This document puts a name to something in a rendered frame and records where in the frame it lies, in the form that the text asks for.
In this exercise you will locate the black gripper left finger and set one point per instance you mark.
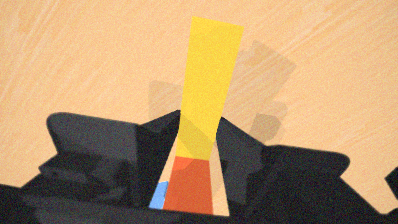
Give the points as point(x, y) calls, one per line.
point(144, 147)

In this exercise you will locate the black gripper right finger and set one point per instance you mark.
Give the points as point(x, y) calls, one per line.
point(249, 167)

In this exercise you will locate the blue rectangular block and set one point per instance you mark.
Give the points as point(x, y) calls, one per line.
point(159, 195)

